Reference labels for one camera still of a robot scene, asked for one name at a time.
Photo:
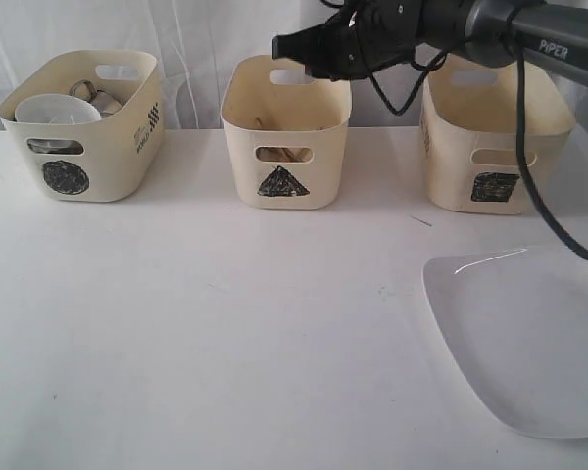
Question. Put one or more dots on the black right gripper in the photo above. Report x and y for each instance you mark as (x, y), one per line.
(358, 40)

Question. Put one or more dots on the wooden chopstick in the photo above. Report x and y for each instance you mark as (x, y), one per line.
(278, 154)

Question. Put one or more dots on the steel mug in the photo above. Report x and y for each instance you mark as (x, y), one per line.
(105, 103)

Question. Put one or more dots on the white ceramic bowl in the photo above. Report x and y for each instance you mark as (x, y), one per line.
(56, 109)

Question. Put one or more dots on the steel bowl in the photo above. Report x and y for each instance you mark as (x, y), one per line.
(55, 146)

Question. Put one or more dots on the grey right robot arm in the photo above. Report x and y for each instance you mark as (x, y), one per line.
(551, 37)

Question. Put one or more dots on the cream bin with triangle mark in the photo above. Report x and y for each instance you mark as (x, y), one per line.
(286, 141)

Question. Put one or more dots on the white backdrop curtain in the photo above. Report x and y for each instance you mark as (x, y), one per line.
(197, 43)

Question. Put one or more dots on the cream bin with square mark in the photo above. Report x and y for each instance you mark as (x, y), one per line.
(468, 132)

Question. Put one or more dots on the cream bin with circle mark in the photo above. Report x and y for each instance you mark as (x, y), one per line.
(118, 150)

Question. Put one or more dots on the white square plate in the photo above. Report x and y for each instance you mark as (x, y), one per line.
(516, 324)

